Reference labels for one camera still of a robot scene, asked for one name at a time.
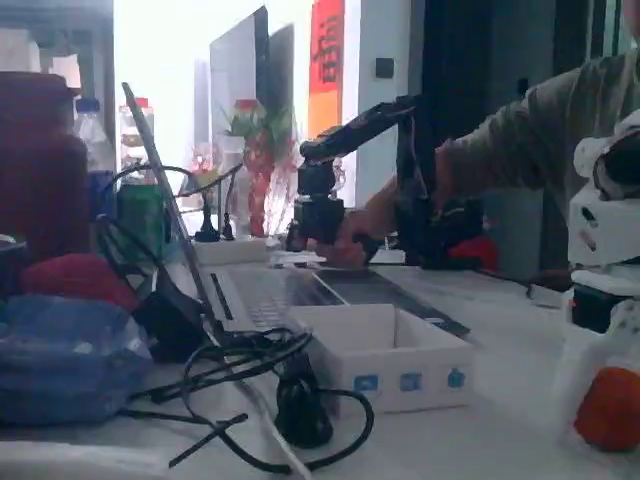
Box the orange fruit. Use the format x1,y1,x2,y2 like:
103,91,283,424
573,367,640,453

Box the person's forearm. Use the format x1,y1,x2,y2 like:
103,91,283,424
434,47,640,194

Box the white cardboard box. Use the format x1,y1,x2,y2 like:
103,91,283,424
287,302,476,414

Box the person's bare hand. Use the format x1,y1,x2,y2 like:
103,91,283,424
329,147,446,269

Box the black inline plug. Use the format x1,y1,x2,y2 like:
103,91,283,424
276,357,334,449

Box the white paper sheet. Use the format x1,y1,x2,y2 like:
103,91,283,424
269,249,329,269

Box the silver laptop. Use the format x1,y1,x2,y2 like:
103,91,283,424
121,82,474,351

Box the red orange banner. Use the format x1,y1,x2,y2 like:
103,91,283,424
307,0,347,139

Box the red and green plant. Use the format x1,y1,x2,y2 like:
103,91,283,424
219,98,301,239

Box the small black charger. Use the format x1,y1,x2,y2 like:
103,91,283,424
134,289,206,364

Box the pink flowers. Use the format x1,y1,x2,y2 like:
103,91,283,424
189,142,226,186

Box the green can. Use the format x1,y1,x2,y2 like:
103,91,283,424
117,179,169,246

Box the jar with red lid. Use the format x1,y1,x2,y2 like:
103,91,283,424
118,97,154,166

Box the red cloth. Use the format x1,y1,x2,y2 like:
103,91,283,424
19,252,139,311

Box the purple wet wipes pack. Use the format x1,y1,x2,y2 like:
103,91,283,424
0,294,154,426

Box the plastic bottle blue cap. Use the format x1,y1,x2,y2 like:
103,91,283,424
74,97,109,171

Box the dark red container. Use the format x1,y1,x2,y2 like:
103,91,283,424
0,72,91,261

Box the thick grey-white cable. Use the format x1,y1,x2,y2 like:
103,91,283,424
244,379,314,480

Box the thin black cable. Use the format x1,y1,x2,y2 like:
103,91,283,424
122,324,376,476
92,163,246,281

